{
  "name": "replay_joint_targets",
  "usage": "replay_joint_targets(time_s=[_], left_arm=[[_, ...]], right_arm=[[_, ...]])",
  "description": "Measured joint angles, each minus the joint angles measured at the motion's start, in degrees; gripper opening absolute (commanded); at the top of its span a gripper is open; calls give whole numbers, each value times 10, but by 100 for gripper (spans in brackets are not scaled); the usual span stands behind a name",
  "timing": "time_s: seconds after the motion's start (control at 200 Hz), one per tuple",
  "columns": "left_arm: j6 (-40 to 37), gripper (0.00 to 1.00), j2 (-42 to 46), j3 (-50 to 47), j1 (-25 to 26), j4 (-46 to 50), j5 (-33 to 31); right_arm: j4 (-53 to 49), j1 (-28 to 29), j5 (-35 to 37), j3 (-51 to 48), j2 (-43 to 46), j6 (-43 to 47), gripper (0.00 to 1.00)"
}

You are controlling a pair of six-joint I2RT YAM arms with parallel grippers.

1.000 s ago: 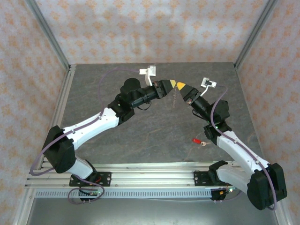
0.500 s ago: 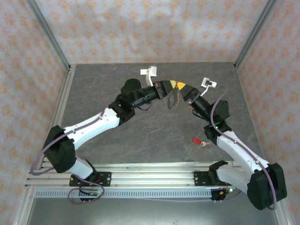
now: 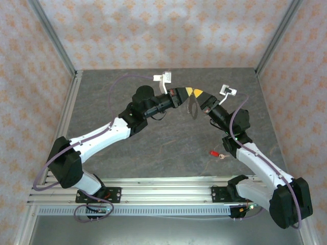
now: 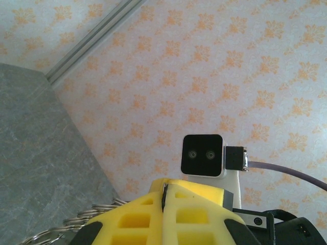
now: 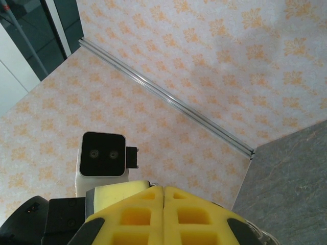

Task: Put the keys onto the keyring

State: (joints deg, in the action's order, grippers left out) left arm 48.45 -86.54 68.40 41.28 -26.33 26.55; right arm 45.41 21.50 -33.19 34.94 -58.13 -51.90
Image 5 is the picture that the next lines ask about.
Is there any dark room cabinet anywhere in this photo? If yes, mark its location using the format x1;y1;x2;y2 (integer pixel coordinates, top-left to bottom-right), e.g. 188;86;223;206
0;0;84;83

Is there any aluminium frame post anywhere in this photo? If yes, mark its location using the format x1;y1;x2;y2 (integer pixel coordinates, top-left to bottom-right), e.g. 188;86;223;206
78;36;255;161

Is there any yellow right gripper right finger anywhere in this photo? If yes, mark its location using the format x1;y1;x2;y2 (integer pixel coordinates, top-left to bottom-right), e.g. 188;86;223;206
163;186;263;245

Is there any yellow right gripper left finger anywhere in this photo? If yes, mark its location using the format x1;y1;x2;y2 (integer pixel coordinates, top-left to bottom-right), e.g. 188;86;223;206
68;186;165;245

